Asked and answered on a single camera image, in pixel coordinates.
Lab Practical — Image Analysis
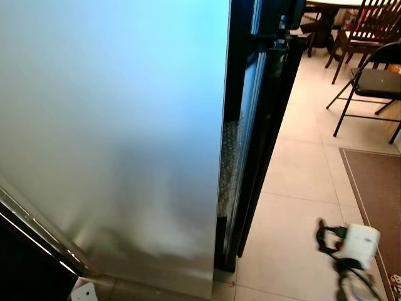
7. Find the silver fridge door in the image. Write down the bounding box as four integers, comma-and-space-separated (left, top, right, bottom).
0, 0, 231, 300

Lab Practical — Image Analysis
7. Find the black fridge body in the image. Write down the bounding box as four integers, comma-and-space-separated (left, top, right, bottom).
215, 0, 308, 273

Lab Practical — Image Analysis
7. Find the black lower fridge drawer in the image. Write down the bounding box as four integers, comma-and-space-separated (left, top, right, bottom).
0, 199, 80, 301

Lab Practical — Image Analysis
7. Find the brown floor mat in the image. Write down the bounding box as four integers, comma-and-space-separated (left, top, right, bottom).
339, 148, 401, 301

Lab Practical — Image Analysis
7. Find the black folding chair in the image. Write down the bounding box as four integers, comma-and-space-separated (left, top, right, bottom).
326, 41, 401, 145

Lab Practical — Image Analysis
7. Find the brown wooden slat-back chair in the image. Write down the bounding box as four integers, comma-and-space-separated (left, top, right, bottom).
330, 0, 401, 85
299, 5, 325, 58

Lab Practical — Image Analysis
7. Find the small white plastic piece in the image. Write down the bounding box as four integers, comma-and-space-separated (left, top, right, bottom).
69, 282, 98, 301

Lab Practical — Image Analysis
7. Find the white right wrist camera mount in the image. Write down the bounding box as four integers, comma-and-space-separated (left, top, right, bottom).
341, 224, 382, 264

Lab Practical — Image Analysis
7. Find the round pedestal dining table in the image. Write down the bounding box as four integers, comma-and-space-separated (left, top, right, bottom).
305, 0, 365, 56

